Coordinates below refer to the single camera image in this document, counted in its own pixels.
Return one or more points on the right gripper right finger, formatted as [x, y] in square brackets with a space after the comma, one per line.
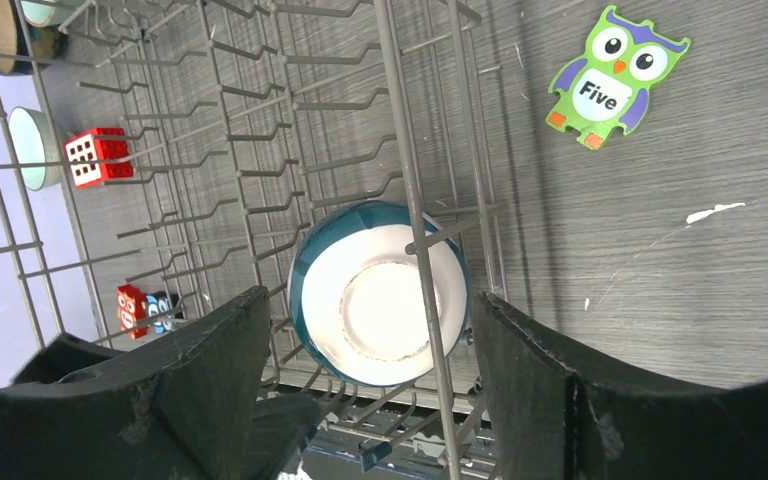
[561, 409]

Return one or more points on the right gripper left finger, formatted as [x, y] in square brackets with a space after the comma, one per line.
[183, 406]

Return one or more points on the teal white bowl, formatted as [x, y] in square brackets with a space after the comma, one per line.
[355, 296]

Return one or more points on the grey wire dish rack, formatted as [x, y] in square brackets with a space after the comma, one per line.
[246, 122]

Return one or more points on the celadon green bowl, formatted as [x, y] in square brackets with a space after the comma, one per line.
[35, 142]
[52, 13]

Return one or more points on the blue owl puzzle piece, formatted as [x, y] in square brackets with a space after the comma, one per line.
[161, 307]

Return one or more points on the red window toy block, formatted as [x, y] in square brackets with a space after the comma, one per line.
[98, 155]

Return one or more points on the green owl puzzle piece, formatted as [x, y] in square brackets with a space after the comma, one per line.
[608, 87]

